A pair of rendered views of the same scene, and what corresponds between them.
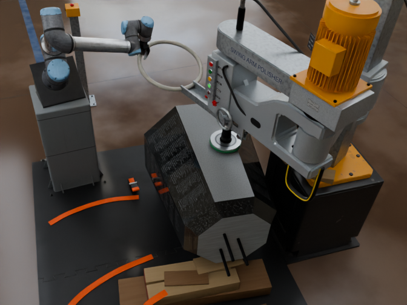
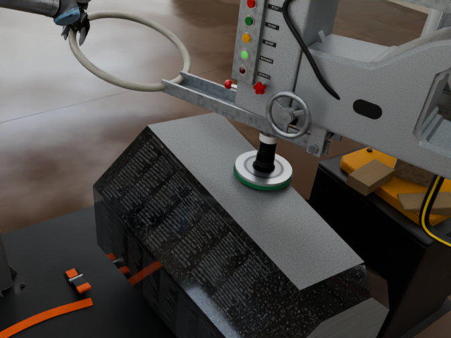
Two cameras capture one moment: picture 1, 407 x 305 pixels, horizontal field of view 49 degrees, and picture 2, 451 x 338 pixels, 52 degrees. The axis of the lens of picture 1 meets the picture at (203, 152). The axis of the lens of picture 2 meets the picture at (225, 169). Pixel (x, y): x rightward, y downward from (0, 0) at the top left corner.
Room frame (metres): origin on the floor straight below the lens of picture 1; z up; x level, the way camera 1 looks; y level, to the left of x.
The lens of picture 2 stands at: (1.02, 0.42, 1.89)
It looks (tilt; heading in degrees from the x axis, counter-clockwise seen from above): 35 degrees down; 342
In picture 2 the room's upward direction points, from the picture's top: 7 degrees clockwise
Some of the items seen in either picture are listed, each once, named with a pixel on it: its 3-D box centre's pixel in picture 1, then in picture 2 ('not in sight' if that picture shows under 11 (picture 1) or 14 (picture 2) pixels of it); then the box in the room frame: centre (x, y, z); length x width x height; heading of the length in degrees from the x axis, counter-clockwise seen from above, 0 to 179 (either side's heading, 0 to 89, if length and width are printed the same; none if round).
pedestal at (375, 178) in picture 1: (314, 193); (386, 239); (2.40, -0.90, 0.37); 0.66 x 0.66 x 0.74; 21
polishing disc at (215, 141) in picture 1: (225, 140); (263, 167); (2.33, -0.15, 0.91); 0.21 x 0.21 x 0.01
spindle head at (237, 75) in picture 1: (241, 91); (307, 58); (2.27, -0.20, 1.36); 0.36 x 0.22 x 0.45; 41
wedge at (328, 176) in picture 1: (319, 173); (426, 200); (2.18, -0.80, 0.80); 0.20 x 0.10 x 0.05; 74
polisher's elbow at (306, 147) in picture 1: (313, 139); not in sight; (1.83, -0.58, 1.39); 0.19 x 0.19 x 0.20
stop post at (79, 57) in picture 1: (79, 57); not in sight; (3.83, 1.31, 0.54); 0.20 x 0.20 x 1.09; 21
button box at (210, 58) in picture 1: (211, 77); (249, 37); (2.31, -0.01, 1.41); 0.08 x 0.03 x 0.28; 41
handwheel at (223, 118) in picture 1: (228, 117); (293, 110); (2.16, -0.13, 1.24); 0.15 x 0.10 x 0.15; 41
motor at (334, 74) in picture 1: (339, 46); not in sight; (1.82, -0.57, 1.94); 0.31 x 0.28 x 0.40; 131
